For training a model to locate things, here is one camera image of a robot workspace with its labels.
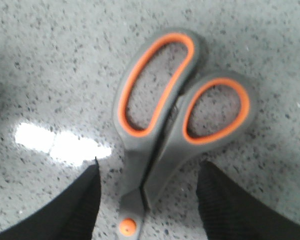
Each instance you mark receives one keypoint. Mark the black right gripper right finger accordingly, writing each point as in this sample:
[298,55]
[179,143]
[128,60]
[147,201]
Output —
[229,212]

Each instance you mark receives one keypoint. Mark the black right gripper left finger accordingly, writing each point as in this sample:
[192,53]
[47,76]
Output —
[71,215]

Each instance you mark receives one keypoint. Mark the grey orange scissors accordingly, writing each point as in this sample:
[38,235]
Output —
[153,155]

